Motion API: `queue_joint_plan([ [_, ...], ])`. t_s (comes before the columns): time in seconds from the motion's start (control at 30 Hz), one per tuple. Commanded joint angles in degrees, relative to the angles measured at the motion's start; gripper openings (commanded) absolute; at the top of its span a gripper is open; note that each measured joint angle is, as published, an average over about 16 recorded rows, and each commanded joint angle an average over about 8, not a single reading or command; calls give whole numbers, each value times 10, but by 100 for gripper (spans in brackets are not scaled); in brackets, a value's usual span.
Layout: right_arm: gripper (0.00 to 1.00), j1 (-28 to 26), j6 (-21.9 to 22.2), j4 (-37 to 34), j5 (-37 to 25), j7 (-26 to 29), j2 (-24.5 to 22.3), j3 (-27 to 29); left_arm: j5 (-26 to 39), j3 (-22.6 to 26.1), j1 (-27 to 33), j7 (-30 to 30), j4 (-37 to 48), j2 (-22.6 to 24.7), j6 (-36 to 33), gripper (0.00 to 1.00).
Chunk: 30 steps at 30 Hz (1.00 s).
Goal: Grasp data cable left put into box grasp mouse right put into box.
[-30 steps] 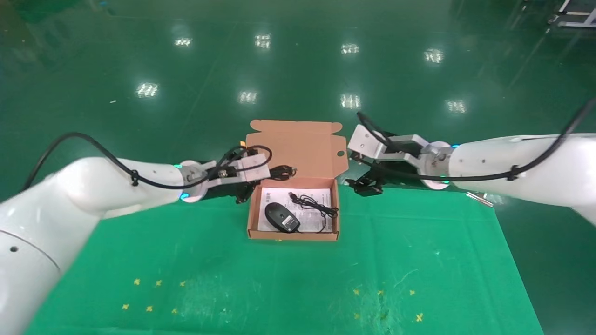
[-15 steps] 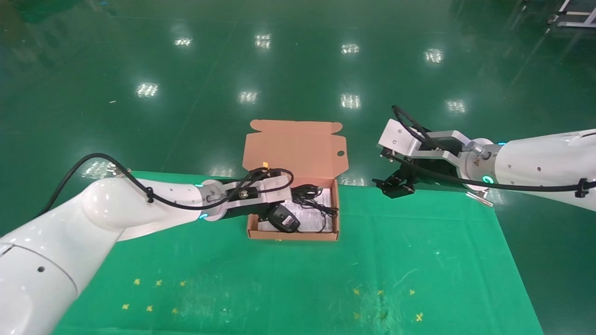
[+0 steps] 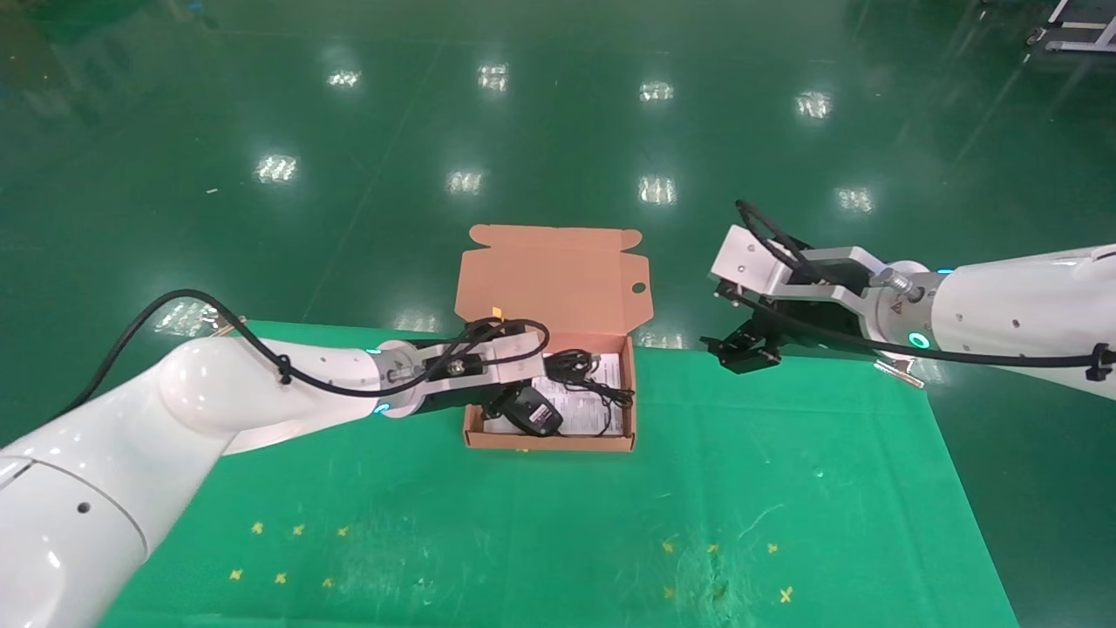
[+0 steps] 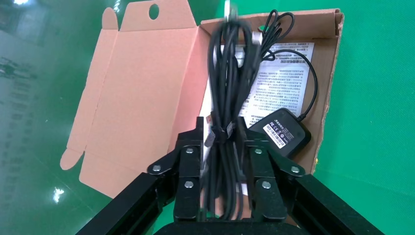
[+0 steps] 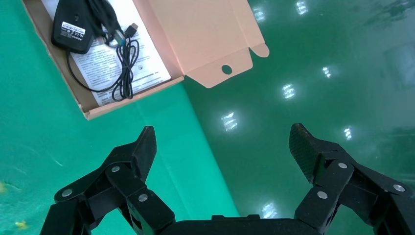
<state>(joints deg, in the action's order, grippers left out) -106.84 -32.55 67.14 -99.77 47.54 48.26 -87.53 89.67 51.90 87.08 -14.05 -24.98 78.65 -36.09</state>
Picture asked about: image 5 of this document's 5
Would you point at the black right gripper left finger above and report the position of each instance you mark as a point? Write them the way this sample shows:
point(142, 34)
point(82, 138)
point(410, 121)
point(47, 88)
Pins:
point(136, 155)

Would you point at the pink cardboard box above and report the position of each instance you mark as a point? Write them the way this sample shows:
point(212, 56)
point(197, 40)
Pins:
point(201, 32)

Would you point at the green table mat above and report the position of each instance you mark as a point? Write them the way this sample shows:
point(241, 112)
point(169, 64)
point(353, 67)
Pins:
point(39, 146)

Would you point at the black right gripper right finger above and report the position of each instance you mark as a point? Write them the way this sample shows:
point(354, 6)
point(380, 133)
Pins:
point(303, 149)

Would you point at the white printed instruction sheet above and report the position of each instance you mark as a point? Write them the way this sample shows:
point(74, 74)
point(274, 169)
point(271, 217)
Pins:
point(146, 71)

